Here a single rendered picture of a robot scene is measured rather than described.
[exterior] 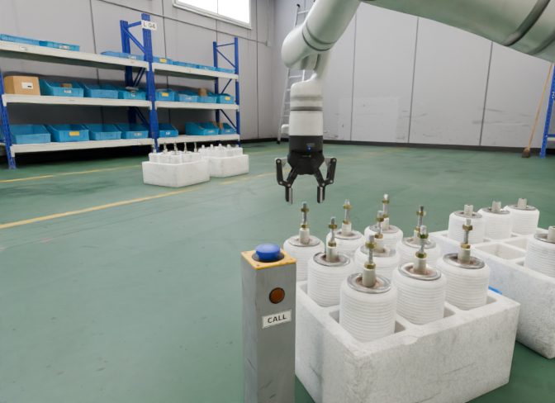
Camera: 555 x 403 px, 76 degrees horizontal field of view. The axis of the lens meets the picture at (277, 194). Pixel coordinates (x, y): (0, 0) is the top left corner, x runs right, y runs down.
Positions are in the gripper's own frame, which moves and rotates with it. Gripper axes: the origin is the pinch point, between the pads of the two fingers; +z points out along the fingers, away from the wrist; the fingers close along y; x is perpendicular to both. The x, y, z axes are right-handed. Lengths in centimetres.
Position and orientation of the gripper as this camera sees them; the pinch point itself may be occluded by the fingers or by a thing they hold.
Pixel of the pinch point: (305, 197)
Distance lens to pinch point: 80.6
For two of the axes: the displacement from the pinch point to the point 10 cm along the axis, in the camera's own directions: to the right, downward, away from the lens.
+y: 9.9, -0.3, 1.3
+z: 0.0, 9.8, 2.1
